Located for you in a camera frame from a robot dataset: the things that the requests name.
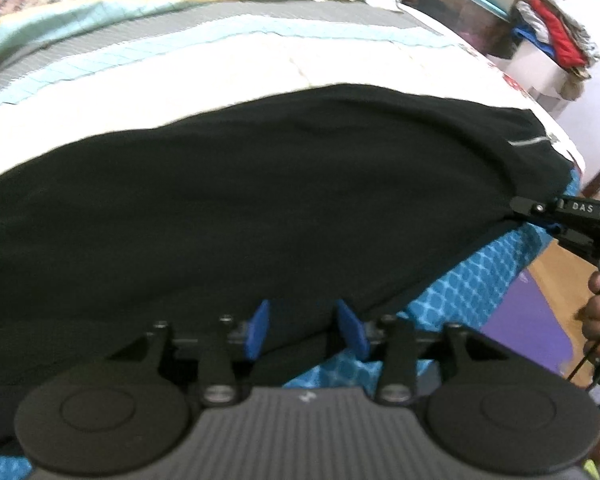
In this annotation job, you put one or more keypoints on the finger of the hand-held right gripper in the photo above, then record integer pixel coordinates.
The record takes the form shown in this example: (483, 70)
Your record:
(530, 207)

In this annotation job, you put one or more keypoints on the pile of colourful clothes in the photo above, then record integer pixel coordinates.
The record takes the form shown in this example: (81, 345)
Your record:
(560, 35)

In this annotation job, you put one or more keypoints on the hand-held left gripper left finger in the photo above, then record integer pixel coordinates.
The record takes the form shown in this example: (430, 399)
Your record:
(257, 330)

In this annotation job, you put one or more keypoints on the purple floor mat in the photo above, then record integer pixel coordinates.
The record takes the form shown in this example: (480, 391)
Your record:
(540, 320)

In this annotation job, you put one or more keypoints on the black pants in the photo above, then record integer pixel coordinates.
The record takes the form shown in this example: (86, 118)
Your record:
(230, 210)

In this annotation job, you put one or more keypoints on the patterned teal and beige bedsheet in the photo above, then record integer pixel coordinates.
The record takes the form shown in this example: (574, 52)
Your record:
(180, 80)

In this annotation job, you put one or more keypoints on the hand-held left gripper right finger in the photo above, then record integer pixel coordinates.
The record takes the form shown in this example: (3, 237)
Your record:
(350, 332)

